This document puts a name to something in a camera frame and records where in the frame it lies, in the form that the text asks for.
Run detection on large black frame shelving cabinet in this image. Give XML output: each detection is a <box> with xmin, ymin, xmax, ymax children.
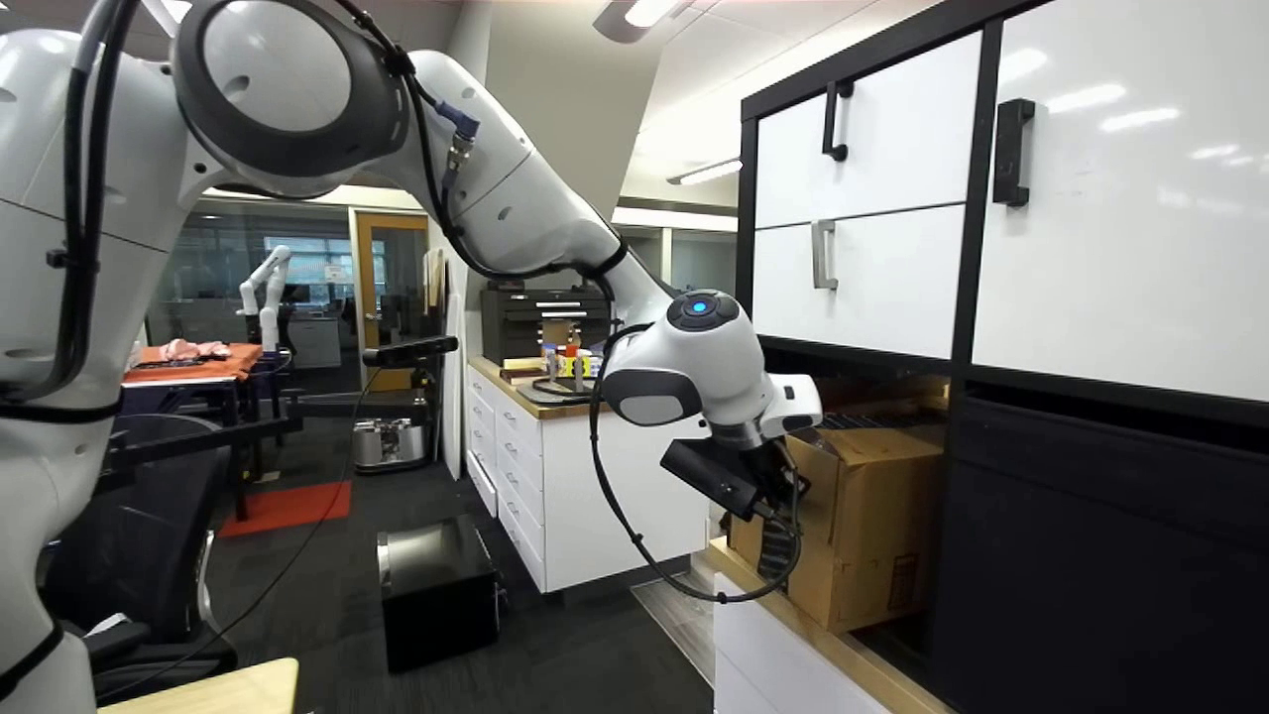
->
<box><xmin>732</xmin><ymin>0</ymin><xmax>1269</xmax><ymax>714</ymax></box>

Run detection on ceiling light panel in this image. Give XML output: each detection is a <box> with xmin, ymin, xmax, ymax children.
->
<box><xmin>590</xmin><ymin>0</ymin><xmax>692</xmax><ymax>46</ymax></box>

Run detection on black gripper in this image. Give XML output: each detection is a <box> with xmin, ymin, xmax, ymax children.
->
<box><xmin>732</xmin><ymin>439</ymin><xmax>814</xmax><ymax>587</ymax></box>

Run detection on white drawer front black handle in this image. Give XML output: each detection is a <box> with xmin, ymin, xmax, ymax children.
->
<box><xmin>750</xmin><ymin>30</ymin><xmax>983</xmax><ymax>229</ymax></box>

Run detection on black office chair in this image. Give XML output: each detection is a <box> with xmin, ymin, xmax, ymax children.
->
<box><xmin>44</xmin><ymin>409</ymin><xmax>248</xmax><ymax>706</ymax></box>

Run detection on wooden shelf board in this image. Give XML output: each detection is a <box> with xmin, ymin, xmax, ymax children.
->
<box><xmin>697</xmin><ymin>539</ymin><xmax>951</xmax><ymax>714</ymax></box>

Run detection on small black drawer handle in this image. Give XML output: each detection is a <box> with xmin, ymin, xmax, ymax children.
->
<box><xmin>818</xmin><ymin>79</ymin><xmax>855</xmax><ymax>167</ymax></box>

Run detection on brown cardboard box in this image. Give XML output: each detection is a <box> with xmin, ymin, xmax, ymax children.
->
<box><xmin>725</xmin><ymin>423</ymin><xmax>951</xmax><ymax>635</ymax></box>

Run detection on colourful small toys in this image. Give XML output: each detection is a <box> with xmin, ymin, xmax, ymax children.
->
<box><xmin>552</xmin><ymin>338</ymin><xmax>596</xmax><ymax>389</ymax></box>

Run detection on large black door handle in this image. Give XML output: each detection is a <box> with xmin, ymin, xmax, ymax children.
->
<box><xmin>992</xmin><ymin>95</ymin><xmax>1037</xmax><ymax>209</ymax></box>

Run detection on black cube box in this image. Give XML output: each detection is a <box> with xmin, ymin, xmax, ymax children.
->
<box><xmin>371</xmin><ymin>512</ymin><xmax>507</xmax><ymax>678</ymax></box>

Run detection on black cable bundle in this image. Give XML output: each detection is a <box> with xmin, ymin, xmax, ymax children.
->
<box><xmin>51</xmin><ymin>0</ymin><xmax>798</xmax><ymax>608</ymax></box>

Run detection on wooden door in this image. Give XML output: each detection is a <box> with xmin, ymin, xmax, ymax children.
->
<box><xmin>347</xmin><ymin>209</ymin><xmax>437</xmax><ymax>397</ymax></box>

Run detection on light wooden table corner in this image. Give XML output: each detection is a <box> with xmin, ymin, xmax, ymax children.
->
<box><xmin>96</xmin><ymin>654</ymin><xmax>306</xmax><ymax>714</ymax></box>

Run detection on red floor mat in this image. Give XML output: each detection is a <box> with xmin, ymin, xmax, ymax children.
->
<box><xmin>213</xmin><ymin>477</ymin><xmax>358</xmax><ymax>542</ymax></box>

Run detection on silver metal bin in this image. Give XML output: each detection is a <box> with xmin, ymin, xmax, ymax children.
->
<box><xmin>347</xmin><ymin>414</ymin><xmax>433</xmax><ymax>477</ymax></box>

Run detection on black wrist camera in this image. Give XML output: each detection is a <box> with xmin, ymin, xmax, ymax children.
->
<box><xmin>658</xmin><ymin>435</ymin><xmax>766</xmax><ymax>524</ymax></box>

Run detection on white cabinet with wood top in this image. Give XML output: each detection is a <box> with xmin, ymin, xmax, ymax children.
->
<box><xmin>465</xmin><ymin>357</ymin><xmax>717</xmax><ymax>594</ymax></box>

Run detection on long ceiling light strip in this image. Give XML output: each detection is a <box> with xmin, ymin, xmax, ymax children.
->
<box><xmin>663</xmin><ymin>155</ymin><xmax>744</xmax><ymax>189</ymax></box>

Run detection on large white cabinet door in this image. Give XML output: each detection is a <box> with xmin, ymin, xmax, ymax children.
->
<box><xmin>970</xmin><ymin>0</ymin><xmax>1269</xmax><ymax>403</ymax></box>

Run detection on red topped table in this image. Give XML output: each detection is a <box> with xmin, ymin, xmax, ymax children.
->
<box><xmin>117</xmin><ymin>338</ymin><xmax>276</xmax><ymax>397</ymax></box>

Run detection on white drawer front silver handle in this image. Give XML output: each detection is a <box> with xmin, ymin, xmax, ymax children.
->
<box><xmin>750</xmin><ymin>206</ymin><xmax>968</xmax><ymax>364</ymax></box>

